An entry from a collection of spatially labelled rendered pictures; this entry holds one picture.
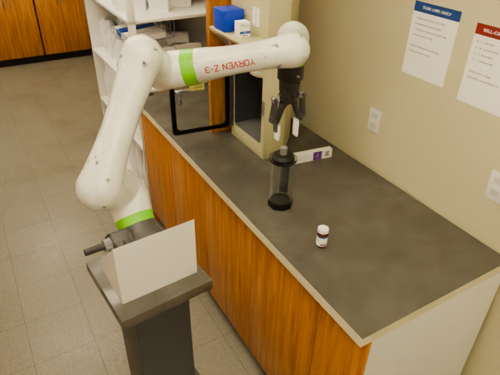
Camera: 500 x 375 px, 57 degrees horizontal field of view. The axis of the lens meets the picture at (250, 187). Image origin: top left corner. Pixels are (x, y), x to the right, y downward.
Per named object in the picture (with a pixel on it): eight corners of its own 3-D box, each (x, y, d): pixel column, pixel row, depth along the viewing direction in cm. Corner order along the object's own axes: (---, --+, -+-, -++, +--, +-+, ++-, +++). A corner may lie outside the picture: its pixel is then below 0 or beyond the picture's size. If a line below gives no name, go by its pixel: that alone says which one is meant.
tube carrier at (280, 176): (283, 192, 198) (286, 147, 186) (298, 204, 190) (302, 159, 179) (262, 199, 193) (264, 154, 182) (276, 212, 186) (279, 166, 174)
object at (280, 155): (286, 154, 187) (287, 139, 183) (299, 164, 180) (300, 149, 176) (266, 159, 183) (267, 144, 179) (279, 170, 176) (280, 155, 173)
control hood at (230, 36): (231, 45, 221) (231, 23, 215) (267, 64, 197) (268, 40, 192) (209, 47, 216) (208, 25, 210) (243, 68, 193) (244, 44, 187)
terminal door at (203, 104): (229, 126, 242) (229, 50, 220) (172, 136, 231) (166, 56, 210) (229, 126, 243) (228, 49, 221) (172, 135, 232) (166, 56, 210)
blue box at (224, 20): (233, 24, 212) (233, 4, 207) (243, 30, 205) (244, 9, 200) (213, 27, 208) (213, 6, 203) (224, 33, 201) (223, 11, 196)
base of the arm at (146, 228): (91, 259, 135) (84, 239, 136) (83, 265, 147) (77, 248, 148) (171, 229, 149) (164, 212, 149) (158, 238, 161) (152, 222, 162)
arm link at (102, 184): (60, 202, 131) (118, 21, 130) (89, 202, 147) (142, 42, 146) (100, 216, 129) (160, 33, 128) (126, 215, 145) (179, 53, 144)
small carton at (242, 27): (245, 33, 201) (245, 18, 197) (250, 36, 197) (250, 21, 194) (234, 34, 199) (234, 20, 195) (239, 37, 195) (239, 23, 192)
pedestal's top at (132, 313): (123, 331, 141) (121, 322, 139) (87, 271, 163) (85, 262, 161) (213, 288, 157) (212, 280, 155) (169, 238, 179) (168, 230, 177)
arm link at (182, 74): (138, 87, 146) (135, 49, 147) (153, 97, 159) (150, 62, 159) (193, 78, 143) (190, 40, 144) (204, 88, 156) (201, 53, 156)
